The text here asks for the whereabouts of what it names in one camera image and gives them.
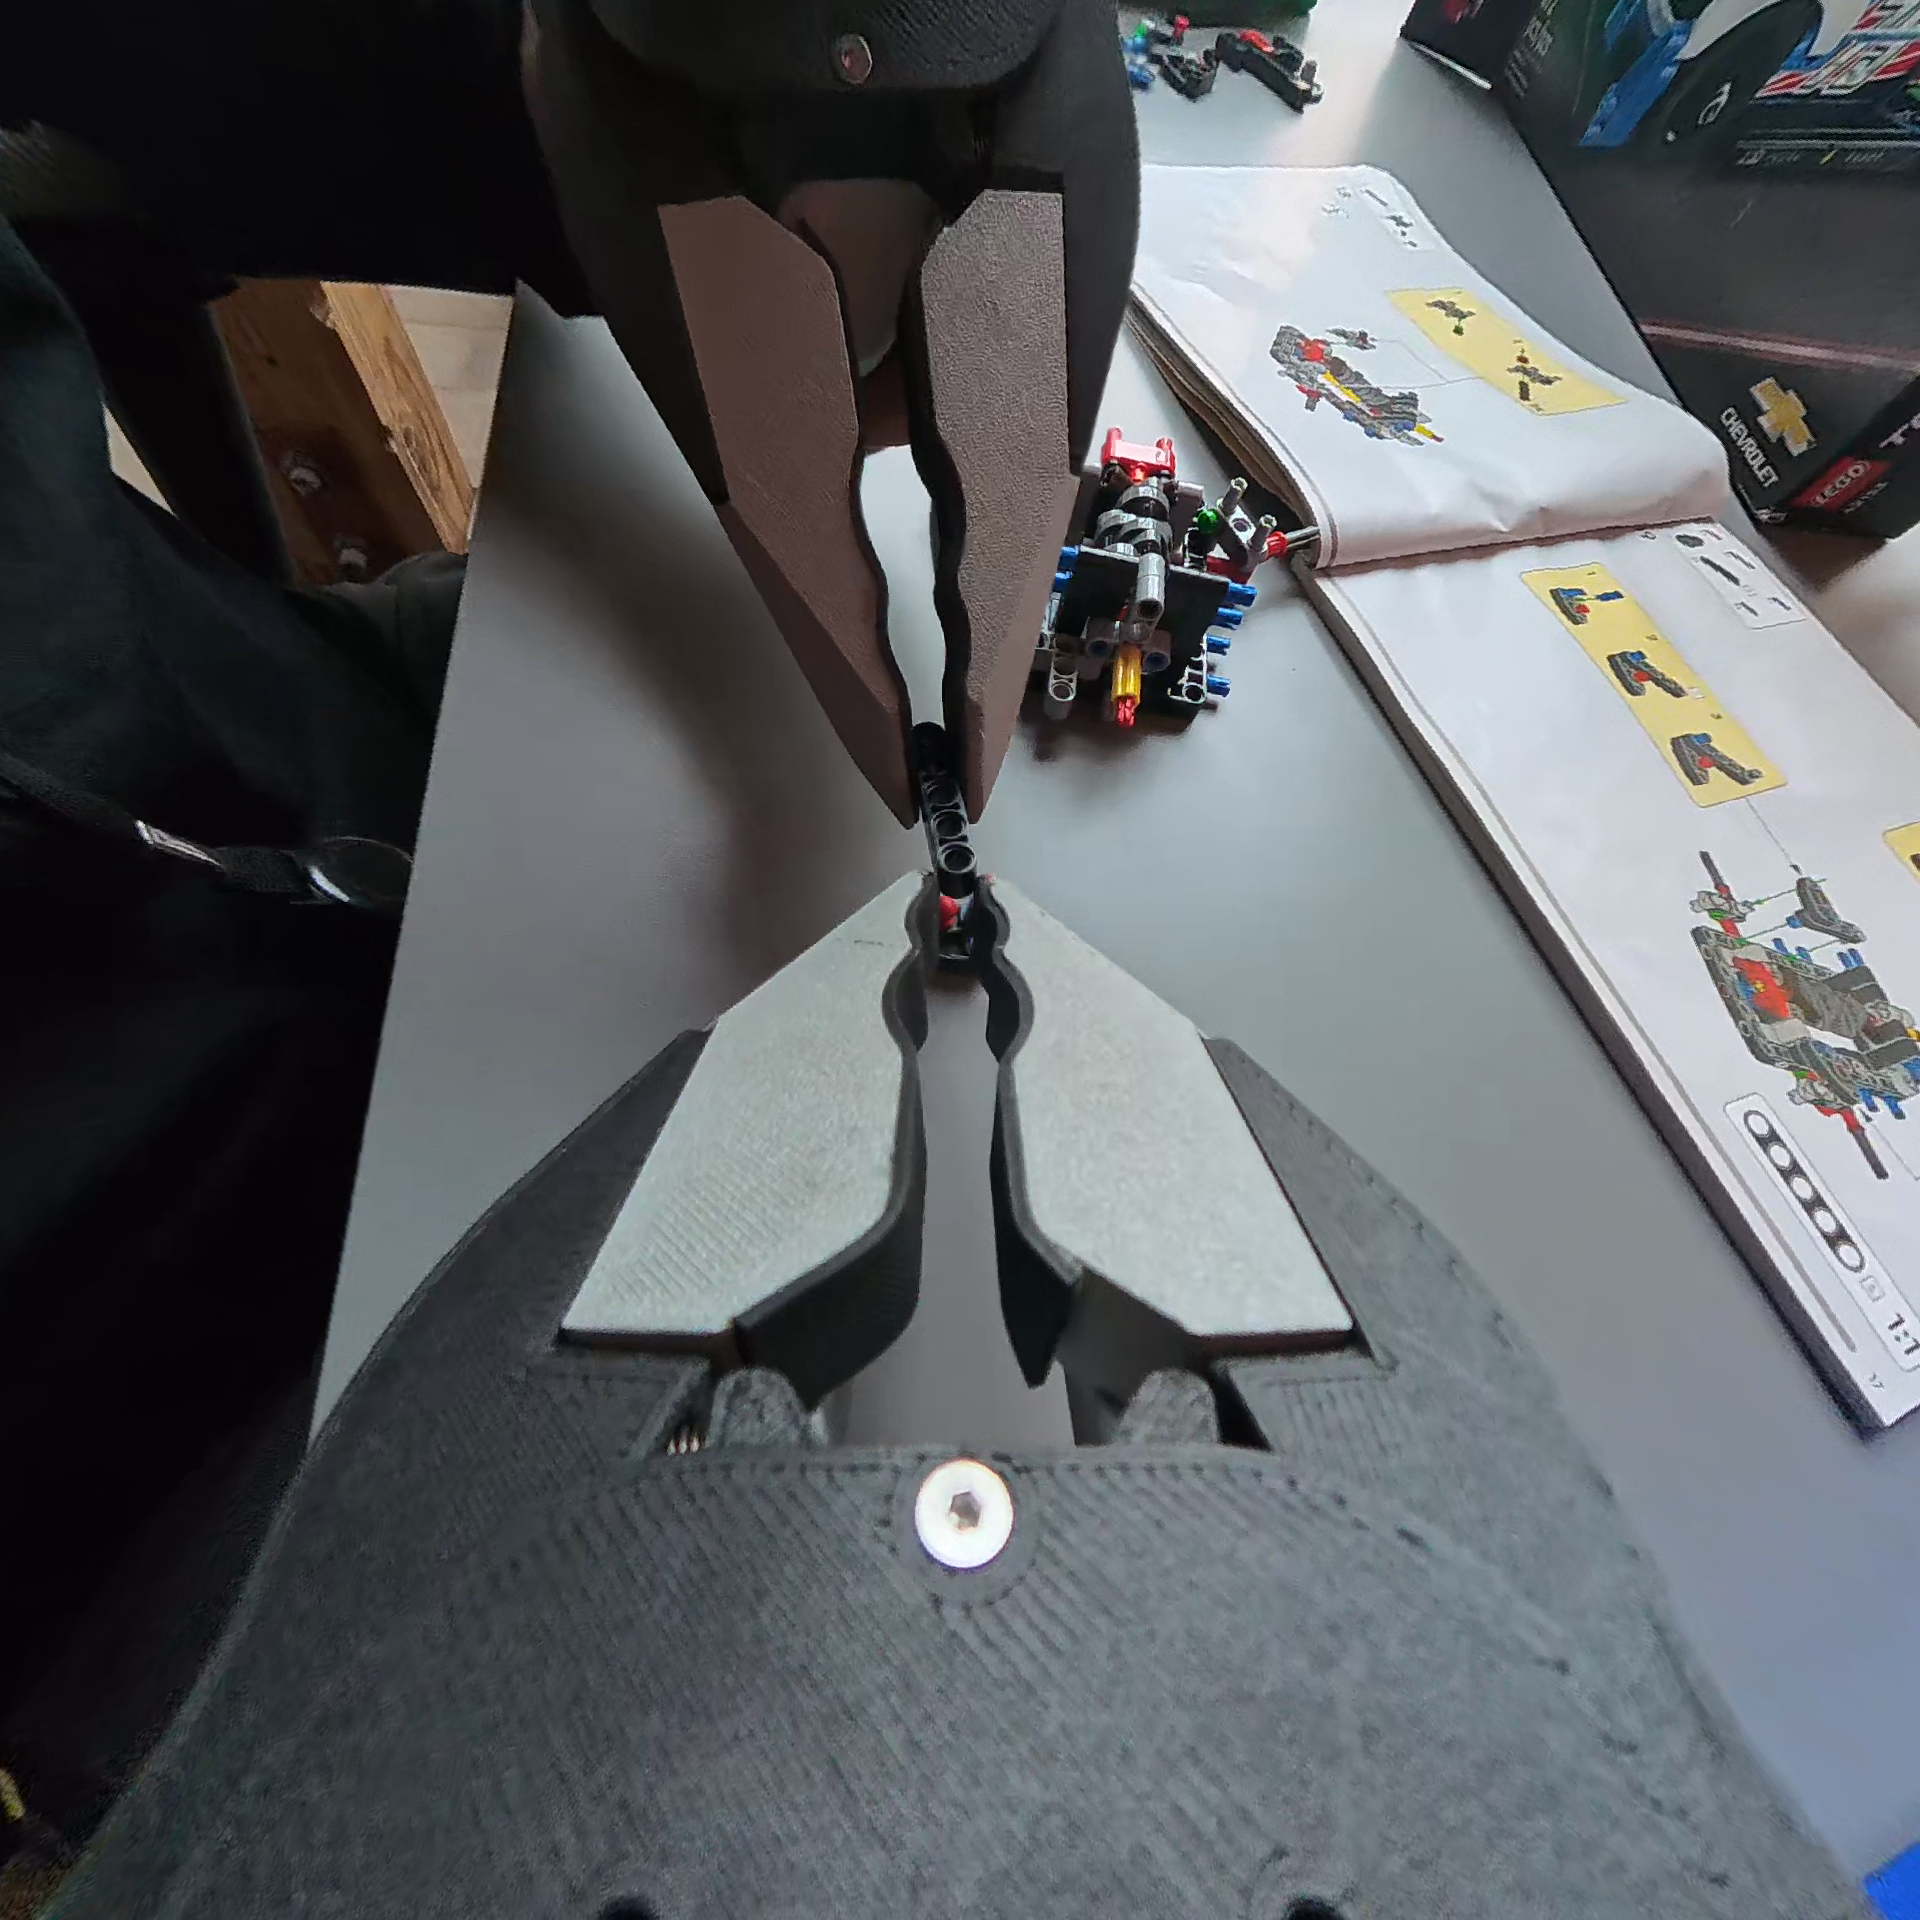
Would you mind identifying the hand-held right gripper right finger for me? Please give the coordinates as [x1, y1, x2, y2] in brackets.
[966, 873, 1355, 1411]

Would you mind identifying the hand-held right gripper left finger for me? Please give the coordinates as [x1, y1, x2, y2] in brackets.
[566, 869, 944, 1411]

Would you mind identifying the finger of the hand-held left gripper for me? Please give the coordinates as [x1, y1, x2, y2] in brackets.
[904, 188, 1083, 823]
[656, 197, 924, 831]

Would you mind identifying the black lego beam with holes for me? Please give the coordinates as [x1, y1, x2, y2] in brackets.
[909, 720, 986, 893]

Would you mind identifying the person's left forearm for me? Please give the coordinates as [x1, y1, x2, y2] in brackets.
[0, 0, 602, 325]

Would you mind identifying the lego chassis assembly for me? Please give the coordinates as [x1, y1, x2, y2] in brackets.
[1031, 428, 1324, 732]

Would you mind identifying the pile of loose lego pieces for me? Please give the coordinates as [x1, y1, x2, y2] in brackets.
[1117, 7, 1329, 115]

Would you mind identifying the lego instruction booklet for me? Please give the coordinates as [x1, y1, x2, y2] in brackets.
[1126, 164, 1920, 1434]

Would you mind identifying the lego set box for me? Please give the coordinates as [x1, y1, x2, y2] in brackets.
[1400, 0, 1920, 541]

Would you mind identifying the wooden frame with bolts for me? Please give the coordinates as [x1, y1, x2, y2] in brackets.
[208, 277, 479, 591]

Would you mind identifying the black strap with buckle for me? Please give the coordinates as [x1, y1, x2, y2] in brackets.
[0, 750, 414, 915]

